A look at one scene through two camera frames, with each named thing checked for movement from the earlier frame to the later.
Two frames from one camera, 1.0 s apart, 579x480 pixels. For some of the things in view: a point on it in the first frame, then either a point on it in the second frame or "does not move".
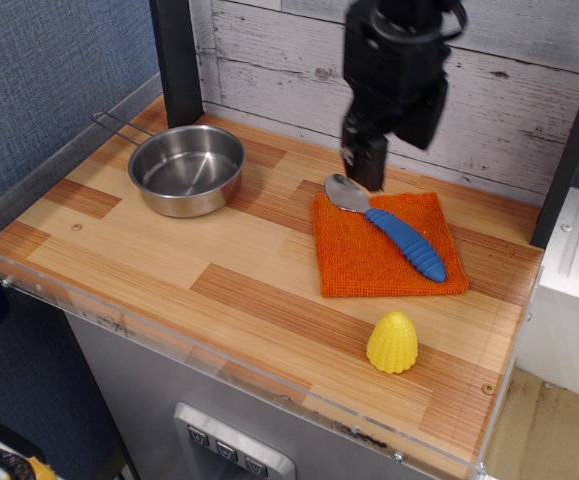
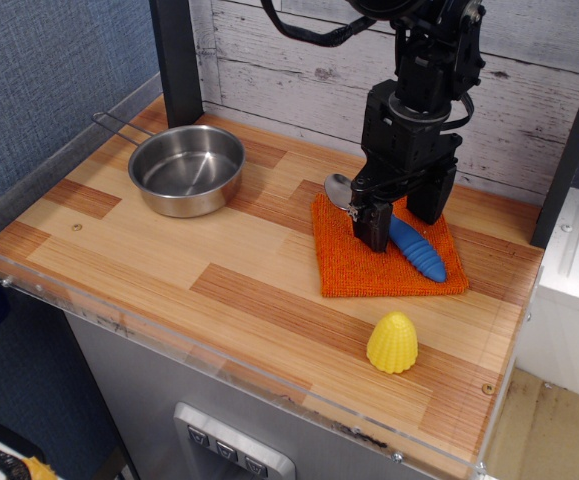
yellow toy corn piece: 393,345 does not move
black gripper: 386,76 → 397,153
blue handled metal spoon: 351,196 does not move
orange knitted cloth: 359,257 does not move
